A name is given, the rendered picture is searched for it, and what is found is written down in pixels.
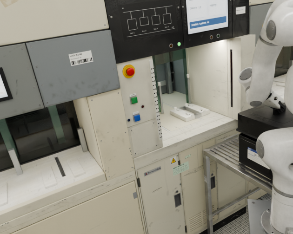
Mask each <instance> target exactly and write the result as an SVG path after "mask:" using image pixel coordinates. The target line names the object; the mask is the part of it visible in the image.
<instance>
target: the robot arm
mask: <svg viewBox="0 0 293 234"><path fill-rule="evenodd" d="M283 46H293V0H275V1H274V2H273V3H272V5H271V6H270V8H269V10H268V12H267V15H266V18H265V21H264V24H263V27H262V29H261V32H260V35H259V38H258V41H257V44H256V47H255V50H254V53H253V59H252V67H248V68H245V69H244V70H242V71H241V72H240V74H239V75H238V82H239V83H240V84H241V85H242V86H243V87H244V89H245V92H246V101H247V103H248V104H249V105H250V106H252V107H258V106H260V105H262V104H263V105H266V106H269V107H271V108H272V109H277V112H278V113H280V114H281V113H282V112H283V110H284V109H285V107H287V108H288V110H289V111H290V112H291V113H292V114H293V65H292V66H291V67H290V68H289V70H288V72H287V74H286V80H285V89H284V99H283V98H282V97H281V96H279V95H278V94H277V93H276V92H274V91H273V90H272V85H273V79H274V73H275V64H276V60H277V58H278V55H279V53H280V51H281V49H282V47H283ZM281 102H282V103H284V102H285V104H286V106H285V105H284V104H282V103H281ZM256 151H257V153H258V155H259V157H260V158H261V159H262V161H263V162H264V163H265V164H266V165H267V166H268V167H269V168H270V169H271V171H272V173H273V187H272V203H271V208H269V209H267V210H266V211H265V212H264V213H263V214H262V216H261V225H262V227H263V229H264V231H265V232H266V233H267V234H293V165H291V163H293V127H288V128H281V129H274V130H269V131H266V132H264V133H262V134H261V135H260V136H259V137H258V139H257V142H256Z"/></svg>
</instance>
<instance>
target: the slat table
mask: <svg viewBox="0 0 293 234"><path fill-rule="evenodd" d="M236 143H238V144H239V134H238V135H236V136H234V137H231V138H229V139H227V140H225V141H222V142H220V143H218V144H215V145H213V146H211V147H208V148H206V149H203V150H202V153H203V165H204V175H205V176H206V179H207V183H206V182H205V196H206V218H207V234H213V216H215V215H216V214H218V213H220V212H222V211H223V210H225V209H227V208H229V207H230V206H232V205H234V204H236V203H238V202H239V201H241V200H243V199H245V198H246V197H248V196H250V195H252V194H253V193H255V192H257V191H259V190H260V189H262V190H264V191H266V192H267V193H269V194H271V195H272V187H273V186H272V184H273V181H272V180H269V179H268V178H266V177H264V176H262V175H260V174H259V173H257V172H255V171H253V170H251V169H249V168H248V167H246V166H244V165H242V164H240V163H239V159H238V158H239V148H238V147H239V145H238V144H236ZM234 145H235V146H234ZM229 146H230V147H229ZM236 146H237V147H236ZM225 147H226V148H228V149H230V150H232V151H233V152H232V151H230V150H228V149H226V148H225ZM231 147H232V148H231ZM233 148H234V149H233ZM221 149H223V150H225V151H227V152H228V153H227V152H225V151H223V150H221ZM235 149H236V150H235ZM217 150H218V151H220V152H222V153H223V154H222V153H220V152H218V151H217ZM214 152H215V153H217V154H218V155H217V154H215V153H214ZM229 153H230V154H229ZM224 154H225V155H224ZM219 155H220V156H222V157H220V156H219ZM226 155H227V156H226ZM235 156H236V157H238V158H236V157H235ZM209 158H211V159H213V160H214V161H216V162H217V163H219V164H221V165H222V166H224V167H226V168H227V169H229V170H231V171H232V172H234V173H236V174H237V175H239V176H241V177H242V178H244V179H246V180H247V181H249V182H250V183H252V184H254V185H255V186H257V187H256V188H255V189H253V190H251V191H250V192H248V193H246V194H244V195H242V196H240V197H239V198H237V199H235V200H233V201H231V202H230V203H228V204H226V205H224V206H223V207H220V208H219V209H217V210H215V211H213V212H212V197H211V178H210V159H209ZM231 158H233V159H234V160H233V159H231ZM228 160H229V161H231V162H233V163H235V164H237V165H238V166H240V167H242V168H244V169H245V170H247V171H249V172H251V173H252V174H254V175H256V176H258V177H259V178H261V179H263V180H265V181H266V182H265V181H263V180H261V179H259V178H257V177H256V176H254V175H252V174H250V173H249V172H247V171H245V170H243V169H242V168H240V167H238V166H236V165H235V164H233V163H231V162H229V161H228ZM235 160H236V161H235ZM237 161H238V162H237Z"/></svg>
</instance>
